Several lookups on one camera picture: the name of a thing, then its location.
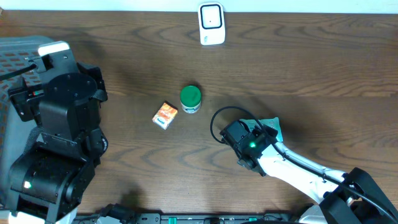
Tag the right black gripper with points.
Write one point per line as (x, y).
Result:
(257, 132)

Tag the light blue wipes pack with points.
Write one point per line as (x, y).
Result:
(271, 122)

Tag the green lid jar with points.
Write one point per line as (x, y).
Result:
(190, 98)

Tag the orange snack packet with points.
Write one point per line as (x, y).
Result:
(165, 115)

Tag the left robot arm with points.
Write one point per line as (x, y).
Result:
(48, 179)

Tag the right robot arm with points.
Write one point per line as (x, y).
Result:
(343, 197)

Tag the white barcode scanner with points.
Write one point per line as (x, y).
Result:
(211, 23)

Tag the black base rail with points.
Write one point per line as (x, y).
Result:
(156, 218)

